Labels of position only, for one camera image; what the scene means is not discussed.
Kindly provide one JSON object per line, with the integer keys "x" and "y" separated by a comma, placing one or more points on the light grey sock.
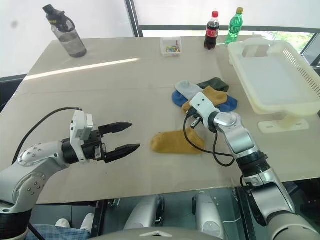
{"x": 187, "y": 88}

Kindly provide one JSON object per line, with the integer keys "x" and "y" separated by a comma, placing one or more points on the cola bottle red cap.
{"x": 211, "y": 32}

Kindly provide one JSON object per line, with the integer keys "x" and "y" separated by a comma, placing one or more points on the clear box of coloured bits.
{"x": 170, "y": 47}

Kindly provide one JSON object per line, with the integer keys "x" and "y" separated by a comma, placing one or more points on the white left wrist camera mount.
{"x": 79, "y": 125}

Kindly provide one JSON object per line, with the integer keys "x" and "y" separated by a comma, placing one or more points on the silver left robot thigh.
{"x": 143, "y": 212}

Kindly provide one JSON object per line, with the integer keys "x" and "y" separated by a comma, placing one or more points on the mustard yellow sock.
{"x": 216, "y": 96}
{"x": 172, "y": 142}

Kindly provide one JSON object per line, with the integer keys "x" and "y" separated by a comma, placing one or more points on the grey water bottle black lid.
{"x": 71, "y": 41}

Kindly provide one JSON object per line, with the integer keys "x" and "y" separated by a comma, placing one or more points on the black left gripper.
{"x": 93, "y": 150}

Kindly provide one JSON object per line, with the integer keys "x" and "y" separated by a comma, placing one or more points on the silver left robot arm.
{"x": 32, "y": 160}

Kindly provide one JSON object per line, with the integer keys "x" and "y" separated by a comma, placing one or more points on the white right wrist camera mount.
{"x": 203, "y": 105}

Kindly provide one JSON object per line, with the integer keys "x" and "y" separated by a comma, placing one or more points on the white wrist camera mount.
{"x": 203, "y": 105}
{"x": 79, "y": 125}

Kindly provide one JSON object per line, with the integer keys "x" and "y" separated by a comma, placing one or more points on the silver right robot thigh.
{"x": 208, "y": 215}

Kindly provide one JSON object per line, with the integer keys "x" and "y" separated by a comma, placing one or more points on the silver robot thigh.
{"x": 208, "y": 215}
{"x": 143, "y": 212}

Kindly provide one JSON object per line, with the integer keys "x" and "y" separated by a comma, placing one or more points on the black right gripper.
{"x": 196, "y": 119}

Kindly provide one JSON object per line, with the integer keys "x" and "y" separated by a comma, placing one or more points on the green bottle yellow cap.
{"x": 233, "y": 30}

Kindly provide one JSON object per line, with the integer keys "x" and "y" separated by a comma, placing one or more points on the dark monitor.
{"x": 312, "y": 50}

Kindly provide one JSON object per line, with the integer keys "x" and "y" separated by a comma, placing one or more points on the dark green sock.
{"x": 216, "y": 83}

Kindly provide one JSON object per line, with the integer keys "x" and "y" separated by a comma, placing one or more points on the white plastic slotted piece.
{"x": 282, "y": 124}

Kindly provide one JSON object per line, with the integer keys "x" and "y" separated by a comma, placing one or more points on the black window frame post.
{"x": 133, "y": 17}

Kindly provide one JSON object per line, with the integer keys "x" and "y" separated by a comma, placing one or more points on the grey robot torso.
{"x": 155, "y": 233}

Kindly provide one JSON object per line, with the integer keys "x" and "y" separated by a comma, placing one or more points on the white plastic basket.
{"x": 272, "y": 75}

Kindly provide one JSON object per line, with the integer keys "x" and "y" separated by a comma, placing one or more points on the white shoe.
{"x": 88, "y": 221}
{"x": 62, "y": 222}

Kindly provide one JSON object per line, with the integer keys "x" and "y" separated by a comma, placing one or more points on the blue plaid trousers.
{"x": 55, "y": 232}

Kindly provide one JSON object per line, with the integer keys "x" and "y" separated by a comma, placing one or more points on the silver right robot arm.
{"x": 240, "y": 140}

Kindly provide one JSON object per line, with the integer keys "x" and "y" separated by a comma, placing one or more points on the blue sock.
{"x": 178, "y": 98}

